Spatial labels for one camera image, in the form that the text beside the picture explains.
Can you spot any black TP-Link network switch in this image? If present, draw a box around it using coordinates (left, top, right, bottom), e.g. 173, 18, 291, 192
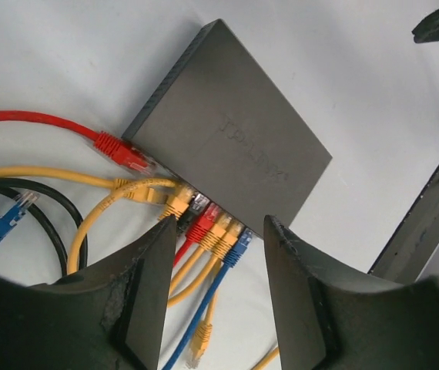
123, 19, 332, 234

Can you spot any yellow ethernet cable printed text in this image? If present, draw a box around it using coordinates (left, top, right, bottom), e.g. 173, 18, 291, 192
67, 178, 177, 274

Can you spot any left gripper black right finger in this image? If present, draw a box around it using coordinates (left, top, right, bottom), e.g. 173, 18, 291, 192
263, 216, 439, 369

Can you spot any black ethernet cable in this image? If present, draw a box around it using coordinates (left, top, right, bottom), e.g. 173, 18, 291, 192
0, 177, 209, 277

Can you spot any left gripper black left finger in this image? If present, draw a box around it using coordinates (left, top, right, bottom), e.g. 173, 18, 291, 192
0, 217, 176, 369

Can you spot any red ethernet cable loose plug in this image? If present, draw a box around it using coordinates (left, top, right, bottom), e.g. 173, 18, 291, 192
0, 110, 156, 175

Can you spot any red ethernet cable plugged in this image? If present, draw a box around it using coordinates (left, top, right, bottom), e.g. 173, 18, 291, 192
172, 203, 223, 267

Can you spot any blue ethernet cable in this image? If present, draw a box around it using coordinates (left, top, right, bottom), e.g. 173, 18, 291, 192
0, 190, 254, 370

